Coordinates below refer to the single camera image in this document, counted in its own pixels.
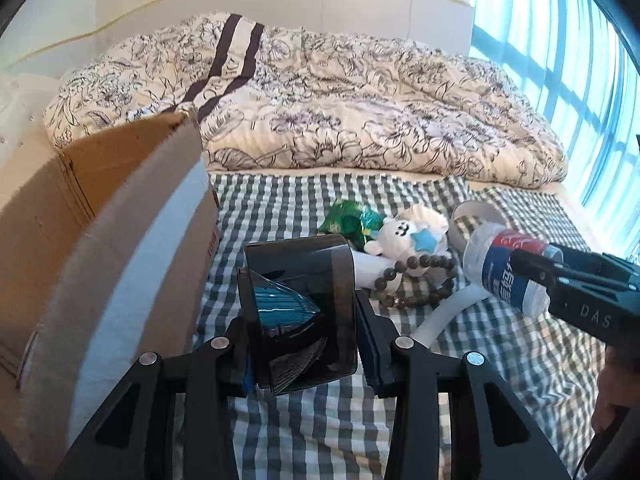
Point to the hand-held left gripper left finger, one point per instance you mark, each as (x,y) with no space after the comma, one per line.
(234,360)

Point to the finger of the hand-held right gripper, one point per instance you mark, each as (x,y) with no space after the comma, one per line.
(556,252)
(537,267)

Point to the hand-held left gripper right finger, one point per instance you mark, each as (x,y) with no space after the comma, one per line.
(368,345)

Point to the clear plastic bottle blue label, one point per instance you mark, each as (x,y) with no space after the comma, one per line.
(482,257)

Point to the white bent tube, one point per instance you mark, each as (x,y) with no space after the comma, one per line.
(450,310)

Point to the dark translucent plastic container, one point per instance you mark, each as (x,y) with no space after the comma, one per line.
(300,270)

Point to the brown cardboard box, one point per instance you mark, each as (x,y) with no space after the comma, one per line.
(75,210)

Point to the person's right hand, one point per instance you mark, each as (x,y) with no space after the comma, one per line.
(612,390)

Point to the white cylindrical container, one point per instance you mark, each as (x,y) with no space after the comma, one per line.
(370,270)

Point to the white cup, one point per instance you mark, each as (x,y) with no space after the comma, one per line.
(462,212)

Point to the white plush toy blue star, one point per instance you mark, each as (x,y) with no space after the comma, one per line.
(395,232)

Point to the green snack packet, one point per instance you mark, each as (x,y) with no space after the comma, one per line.
(345,220)

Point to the grey white checked cloth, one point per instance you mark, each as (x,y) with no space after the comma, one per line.
(300,200)

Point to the blue tinted window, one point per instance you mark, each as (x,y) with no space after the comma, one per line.
(575,60)

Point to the floral quilt with dark stripes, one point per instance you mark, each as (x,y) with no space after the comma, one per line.
(350,110)

